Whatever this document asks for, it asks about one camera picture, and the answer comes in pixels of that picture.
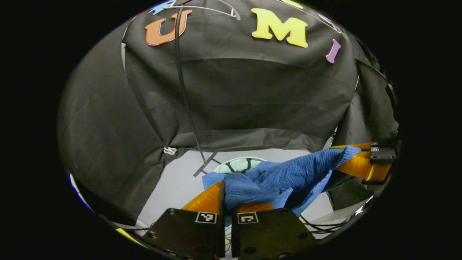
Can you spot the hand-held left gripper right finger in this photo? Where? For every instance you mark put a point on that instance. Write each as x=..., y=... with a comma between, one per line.
x=270, y=234

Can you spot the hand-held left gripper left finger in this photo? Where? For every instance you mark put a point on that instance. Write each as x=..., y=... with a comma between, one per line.
x=184, y=234

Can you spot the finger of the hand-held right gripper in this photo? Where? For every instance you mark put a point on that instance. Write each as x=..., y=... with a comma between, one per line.
x=361, y=167
x=364, y=145

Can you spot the green laundry hamper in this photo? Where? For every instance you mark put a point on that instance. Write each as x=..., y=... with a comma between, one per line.
x=238, y=164

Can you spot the white clothes hanger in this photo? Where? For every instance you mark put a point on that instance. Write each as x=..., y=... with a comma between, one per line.
x=325, y=21
x=202, y=7

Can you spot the black clothes rack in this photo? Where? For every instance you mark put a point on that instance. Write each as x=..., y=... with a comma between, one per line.
x=184, y=90

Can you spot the black backdrop cloth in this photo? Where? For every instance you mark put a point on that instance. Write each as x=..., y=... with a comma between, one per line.
x=252, y=90

